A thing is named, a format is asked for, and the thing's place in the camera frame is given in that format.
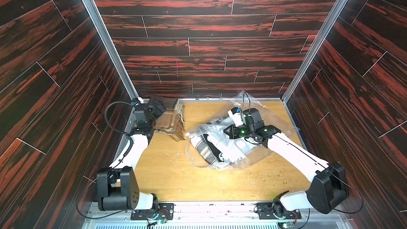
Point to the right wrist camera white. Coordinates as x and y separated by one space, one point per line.
236 115

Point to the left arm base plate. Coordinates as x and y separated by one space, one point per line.
163 212

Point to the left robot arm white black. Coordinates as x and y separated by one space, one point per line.
117 187

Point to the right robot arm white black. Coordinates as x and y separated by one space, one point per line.
328 181

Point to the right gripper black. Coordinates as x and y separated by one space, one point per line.
233 130

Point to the brown striped fringed scarf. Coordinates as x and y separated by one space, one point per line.
171 122

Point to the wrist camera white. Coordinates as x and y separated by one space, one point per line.
137 101
236 115

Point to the beige brown striped scarf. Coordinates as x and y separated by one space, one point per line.
206 148

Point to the white fringed scarf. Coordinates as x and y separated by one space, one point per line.
237 155

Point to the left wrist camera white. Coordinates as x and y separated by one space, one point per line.
137 101

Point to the clear plastic vacuum bag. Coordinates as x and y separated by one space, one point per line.
221 120

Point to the white vacuum bag valve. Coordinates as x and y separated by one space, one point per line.
241 144

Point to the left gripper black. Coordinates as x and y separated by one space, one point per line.
158 114

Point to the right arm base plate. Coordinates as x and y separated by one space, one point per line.
272 210

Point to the front aluminium rail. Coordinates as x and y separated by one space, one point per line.
214 215

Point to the black scarf white emblem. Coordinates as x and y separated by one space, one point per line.
224 150

